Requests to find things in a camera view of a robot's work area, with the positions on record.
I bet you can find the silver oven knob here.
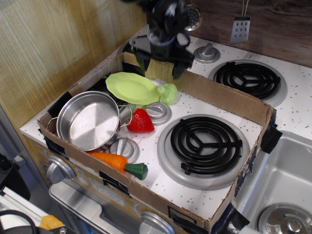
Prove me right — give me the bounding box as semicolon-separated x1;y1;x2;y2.
139;211;176;234
46;156;76;184

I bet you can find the black cable bottom left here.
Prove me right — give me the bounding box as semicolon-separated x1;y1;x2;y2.
0;209;39;234

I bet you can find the silver stove knob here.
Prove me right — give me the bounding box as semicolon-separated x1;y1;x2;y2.
194;43;221;63
146;102;172;126
107;137;139;163

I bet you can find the back right black burner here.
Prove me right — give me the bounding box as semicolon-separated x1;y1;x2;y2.
208;59;288;107

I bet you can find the orange toy carrot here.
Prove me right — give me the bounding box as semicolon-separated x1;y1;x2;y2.
87;151;148;180

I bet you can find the silver stove knob lower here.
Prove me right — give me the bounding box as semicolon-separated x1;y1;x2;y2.
107;137;139;163

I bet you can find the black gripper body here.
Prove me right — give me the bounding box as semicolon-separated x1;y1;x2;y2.
129;36;194;69

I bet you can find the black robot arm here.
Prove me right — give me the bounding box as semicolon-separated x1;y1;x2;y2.
124;0;194;79

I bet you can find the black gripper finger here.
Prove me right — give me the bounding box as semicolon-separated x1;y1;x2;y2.
136;55;151;76
172;62;185;80

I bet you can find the silver back stove knob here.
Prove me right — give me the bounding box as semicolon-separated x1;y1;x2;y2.
194;43;221;63

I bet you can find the silver front oven knob right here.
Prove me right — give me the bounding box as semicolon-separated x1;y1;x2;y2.
139;211;176;234

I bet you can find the front right black burner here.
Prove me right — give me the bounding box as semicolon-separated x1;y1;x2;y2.
157;114;250;191

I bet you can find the light green plastic plate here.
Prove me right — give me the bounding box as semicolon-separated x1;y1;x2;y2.
105;72;160;105

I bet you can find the silver front oven knob left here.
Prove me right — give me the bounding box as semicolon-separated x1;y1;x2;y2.
46;156;76;184

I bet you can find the hanging silver spatula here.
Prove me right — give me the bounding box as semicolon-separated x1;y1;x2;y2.
230;0;251;43

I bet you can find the silver metal pan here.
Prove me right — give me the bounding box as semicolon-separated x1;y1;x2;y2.
47;91;133;152

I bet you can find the silver sink basin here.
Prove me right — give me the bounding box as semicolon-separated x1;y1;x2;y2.
235;131;312;234

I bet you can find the silver stove knob upper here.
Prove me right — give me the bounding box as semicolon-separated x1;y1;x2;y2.
146;102;172;126

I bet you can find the light green toy broccoli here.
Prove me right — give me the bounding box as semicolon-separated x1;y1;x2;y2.
157;83;177;105

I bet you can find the cardboard fence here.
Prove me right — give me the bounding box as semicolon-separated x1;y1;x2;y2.
37;51;283;234

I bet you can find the back left black burner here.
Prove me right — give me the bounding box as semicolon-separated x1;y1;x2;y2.
118;41;133;55

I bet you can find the red toy strawberry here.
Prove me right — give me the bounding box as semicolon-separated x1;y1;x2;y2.
127;108;155;133

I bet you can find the silver sink drain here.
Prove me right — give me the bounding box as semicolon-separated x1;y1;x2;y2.
256;203;312;234

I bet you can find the orange yellow object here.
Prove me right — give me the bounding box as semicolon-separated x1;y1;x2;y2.
39;215;63;230

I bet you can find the silver oven door handle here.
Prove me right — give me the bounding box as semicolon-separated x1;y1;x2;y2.
49;182;122;234

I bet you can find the black burner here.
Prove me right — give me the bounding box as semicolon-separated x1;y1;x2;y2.
157;114;250;191
118;41;133;55
208;59;288;107

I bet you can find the hanging silver strainer ladle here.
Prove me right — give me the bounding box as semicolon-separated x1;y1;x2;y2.
185;0;203;32

